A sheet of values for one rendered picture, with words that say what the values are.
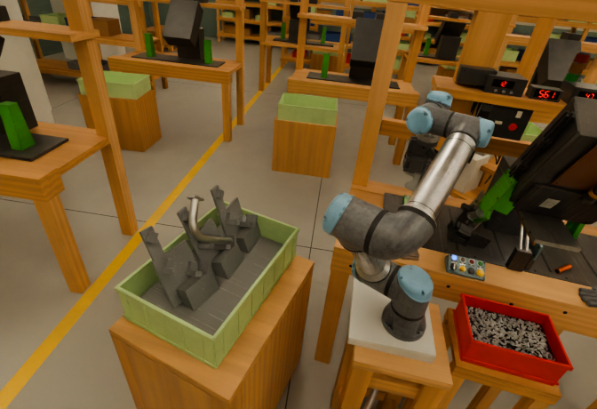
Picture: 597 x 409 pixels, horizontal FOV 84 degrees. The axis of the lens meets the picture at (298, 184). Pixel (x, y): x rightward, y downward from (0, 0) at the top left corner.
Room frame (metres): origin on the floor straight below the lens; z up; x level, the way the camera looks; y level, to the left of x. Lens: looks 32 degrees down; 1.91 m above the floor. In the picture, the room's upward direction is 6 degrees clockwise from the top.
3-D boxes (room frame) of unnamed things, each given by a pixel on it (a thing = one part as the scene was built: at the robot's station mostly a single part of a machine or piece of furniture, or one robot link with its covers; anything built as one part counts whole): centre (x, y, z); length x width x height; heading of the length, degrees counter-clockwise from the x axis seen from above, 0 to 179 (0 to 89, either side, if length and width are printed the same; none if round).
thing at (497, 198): (1.27, -0.91, 1.17); 0.13 x 0.12 x 0.20; 78
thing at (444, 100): (1.03, -0.41, 1.59); 0.09 x 0.08 x 0.11; 143
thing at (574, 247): (1.20, -1.05, 1.11); 0.39 x 0.16 x 0.03; 168
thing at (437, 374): (0.78, -0.42, 0.83); 0.32 x 0.32 x 0.04; 81
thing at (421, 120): (0.95, -0.36, 1.59); 0.11 x 0.11 x 0.08; 53
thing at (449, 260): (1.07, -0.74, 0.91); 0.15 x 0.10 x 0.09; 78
